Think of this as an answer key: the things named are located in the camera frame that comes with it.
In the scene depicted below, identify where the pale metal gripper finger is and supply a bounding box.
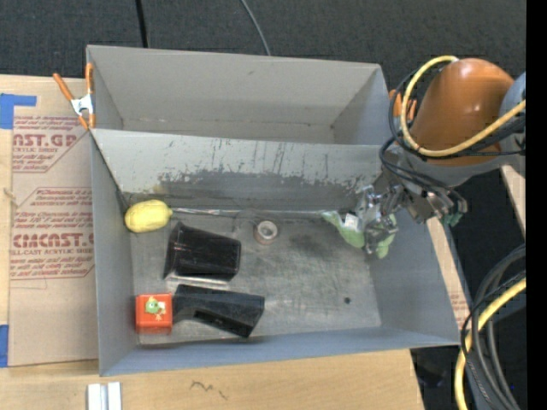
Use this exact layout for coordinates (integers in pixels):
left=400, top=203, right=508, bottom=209
left=356, top=187, right=385, bottom=231
left=363, top=224, right=400, bottom=255

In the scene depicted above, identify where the light green soft toy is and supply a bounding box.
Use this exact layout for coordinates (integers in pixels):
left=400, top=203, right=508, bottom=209
left=321, top=210, right=397, bottom=261

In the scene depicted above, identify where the grey metal bin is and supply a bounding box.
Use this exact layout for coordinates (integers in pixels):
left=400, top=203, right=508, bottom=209
left=85, top=44, right=463, bottom=378

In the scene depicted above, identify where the small beige tape roll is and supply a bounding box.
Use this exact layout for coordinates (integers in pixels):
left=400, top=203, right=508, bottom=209
left=255, top=220, right=279, bottom=246

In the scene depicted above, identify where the wide black plastic cup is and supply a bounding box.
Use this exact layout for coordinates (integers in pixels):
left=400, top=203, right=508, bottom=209
left=162, top=221, right=243, bottom=282

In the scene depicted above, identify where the yellow lemon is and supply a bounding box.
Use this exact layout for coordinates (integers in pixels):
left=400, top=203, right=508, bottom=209
left=124, top=199, right=174, bottom=234

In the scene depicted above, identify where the orange box with green print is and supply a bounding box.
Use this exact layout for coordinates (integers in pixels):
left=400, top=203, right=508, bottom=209
left=134, top=293, right=174, bottom=335

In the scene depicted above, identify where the brown cardboard board red print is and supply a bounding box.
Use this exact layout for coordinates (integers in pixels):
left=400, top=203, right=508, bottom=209
left=0, top=73, right=101, bottom=368

